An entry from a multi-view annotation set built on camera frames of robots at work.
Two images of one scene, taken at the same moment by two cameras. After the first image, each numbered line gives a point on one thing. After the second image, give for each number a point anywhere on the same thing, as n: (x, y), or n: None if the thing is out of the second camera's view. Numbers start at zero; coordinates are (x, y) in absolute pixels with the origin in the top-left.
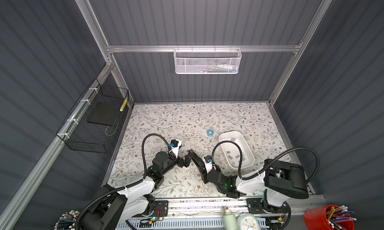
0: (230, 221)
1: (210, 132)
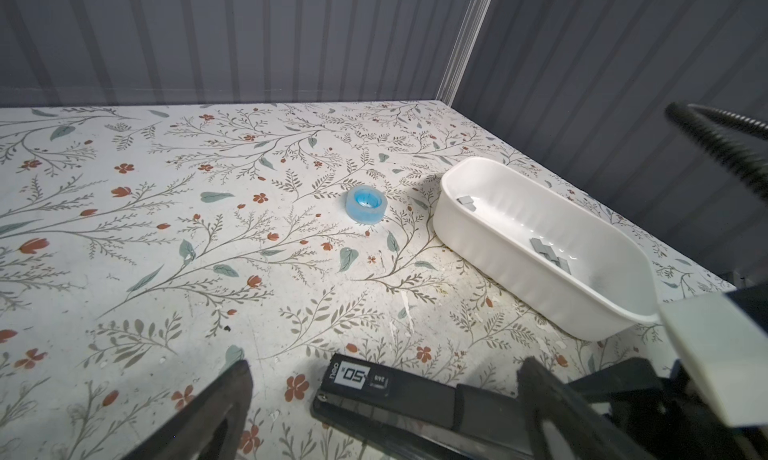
0: None
1: (366, 205)
